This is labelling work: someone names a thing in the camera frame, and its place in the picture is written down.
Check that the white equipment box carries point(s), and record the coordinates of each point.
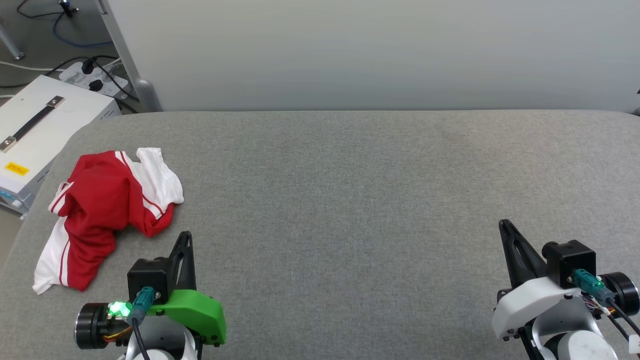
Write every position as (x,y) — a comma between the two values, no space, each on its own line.
(80,112)

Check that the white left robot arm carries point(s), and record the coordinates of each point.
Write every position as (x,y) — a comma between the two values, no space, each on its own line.
(160,342)

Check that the grey metal post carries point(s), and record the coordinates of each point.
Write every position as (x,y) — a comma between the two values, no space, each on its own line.
(125,55)

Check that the red and white jersey shirt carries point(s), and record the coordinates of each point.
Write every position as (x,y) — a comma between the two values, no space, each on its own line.
(100,200)

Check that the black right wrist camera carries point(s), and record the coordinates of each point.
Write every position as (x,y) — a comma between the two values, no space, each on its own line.
(570,260)

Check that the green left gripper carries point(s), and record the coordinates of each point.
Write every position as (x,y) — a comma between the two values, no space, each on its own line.
(195,312)

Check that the yellow warning label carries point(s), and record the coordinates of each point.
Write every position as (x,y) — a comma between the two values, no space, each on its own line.
(16,168)

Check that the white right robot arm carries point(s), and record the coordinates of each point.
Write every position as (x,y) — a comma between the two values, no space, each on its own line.
(575,347)

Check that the white power strip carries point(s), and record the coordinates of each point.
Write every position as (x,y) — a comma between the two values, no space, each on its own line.
(75,76)

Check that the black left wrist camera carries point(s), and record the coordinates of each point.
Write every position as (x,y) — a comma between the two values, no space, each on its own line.
(150,277)

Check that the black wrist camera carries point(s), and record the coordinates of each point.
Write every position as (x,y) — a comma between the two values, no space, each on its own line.
(150,277)
(570,260)

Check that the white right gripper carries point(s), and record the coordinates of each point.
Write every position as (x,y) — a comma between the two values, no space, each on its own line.
(535,305)

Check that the grey metal leg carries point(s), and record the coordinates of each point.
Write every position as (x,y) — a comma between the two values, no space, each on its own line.
(11,42)

